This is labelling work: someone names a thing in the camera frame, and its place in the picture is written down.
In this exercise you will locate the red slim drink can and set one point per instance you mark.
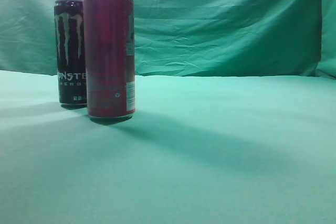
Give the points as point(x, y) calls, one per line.
point(110, 58)

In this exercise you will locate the green table cloth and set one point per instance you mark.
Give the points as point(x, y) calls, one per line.
point(197, 150)

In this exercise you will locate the green backdrop cloth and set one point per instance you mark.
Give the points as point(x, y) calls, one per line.
point(192, 37)

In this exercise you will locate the black Monster energy can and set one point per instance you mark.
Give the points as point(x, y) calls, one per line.
point(70, 50)

